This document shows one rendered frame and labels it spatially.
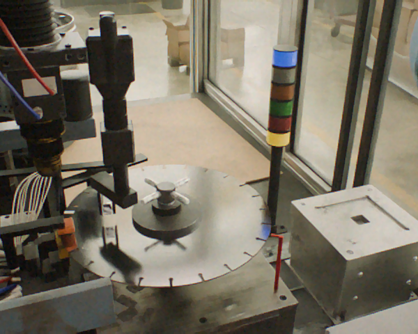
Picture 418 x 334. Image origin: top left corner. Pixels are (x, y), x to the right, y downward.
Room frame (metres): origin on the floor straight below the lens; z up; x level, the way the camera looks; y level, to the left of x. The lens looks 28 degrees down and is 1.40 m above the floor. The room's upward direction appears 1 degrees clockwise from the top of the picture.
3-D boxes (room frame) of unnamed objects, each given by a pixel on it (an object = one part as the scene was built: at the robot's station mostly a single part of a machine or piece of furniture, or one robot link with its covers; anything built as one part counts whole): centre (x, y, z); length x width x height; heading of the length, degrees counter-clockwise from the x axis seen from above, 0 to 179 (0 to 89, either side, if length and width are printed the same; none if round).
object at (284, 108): (0.88, -0.13, 1.05); 0.05 x 0.04 x 0.03; 21
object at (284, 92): (0.88, -0.13, 1.08); 0.05 x 0.04 x 0.03; 21
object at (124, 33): (0.60, 0.12, 1.17); 0.06 x 0.05 x 0.20; 102
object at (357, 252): (0.71, -0.27, 0.82); 0.18 x 0.18 x 0.15; 21
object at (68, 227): (0.58, 0.25, 0.95); 0.10 x 0.03 x 0.07; 111
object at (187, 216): (0.65, 0.07, 0.96); 0.11 x 0.11 x 0.03
